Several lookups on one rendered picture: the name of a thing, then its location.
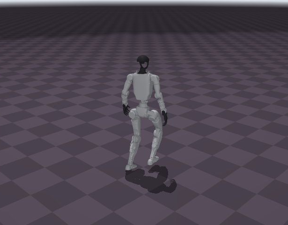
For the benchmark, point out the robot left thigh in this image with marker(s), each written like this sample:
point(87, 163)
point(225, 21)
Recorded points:
point(136, 125)

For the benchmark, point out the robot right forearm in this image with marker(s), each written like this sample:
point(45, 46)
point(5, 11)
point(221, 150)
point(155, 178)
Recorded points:
point(161, 103)

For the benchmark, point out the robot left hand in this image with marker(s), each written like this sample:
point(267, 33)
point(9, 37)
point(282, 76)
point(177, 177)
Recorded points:
point(125, 109)

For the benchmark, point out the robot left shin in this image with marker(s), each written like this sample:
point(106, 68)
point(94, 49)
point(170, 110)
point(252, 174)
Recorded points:
point(133, 150)

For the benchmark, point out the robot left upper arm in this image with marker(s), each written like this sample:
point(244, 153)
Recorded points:
point(127, 85)

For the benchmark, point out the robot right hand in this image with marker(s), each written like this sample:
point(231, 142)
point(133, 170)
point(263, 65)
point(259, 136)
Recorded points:
point(165, 117)

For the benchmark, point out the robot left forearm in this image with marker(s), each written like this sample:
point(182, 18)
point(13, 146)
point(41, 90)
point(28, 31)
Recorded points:
point(124, 99)

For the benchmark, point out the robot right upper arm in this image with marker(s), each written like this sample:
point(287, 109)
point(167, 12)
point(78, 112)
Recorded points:
point(156, 84)

